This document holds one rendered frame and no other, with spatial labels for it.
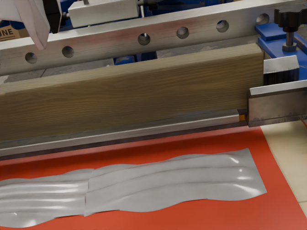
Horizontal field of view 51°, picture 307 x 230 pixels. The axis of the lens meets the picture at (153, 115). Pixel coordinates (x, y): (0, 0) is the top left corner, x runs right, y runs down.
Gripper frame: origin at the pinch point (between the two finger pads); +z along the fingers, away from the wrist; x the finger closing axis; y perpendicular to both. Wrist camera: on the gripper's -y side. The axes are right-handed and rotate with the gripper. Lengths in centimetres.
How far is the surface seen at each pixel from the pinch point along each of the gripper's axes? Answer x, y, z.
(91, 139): 1.8, -0.8, 12.8
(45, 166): 1.0, 6.1, 16.4
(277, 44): -14.4, -27.4, 11.5
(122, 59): -40.8, 0.0, 20.1
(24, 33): -385, 168, 96
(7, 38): -366, 184, 94
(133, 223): 11.5, -5.4, 16.3
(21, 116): 0.5, 6.6, 9.2
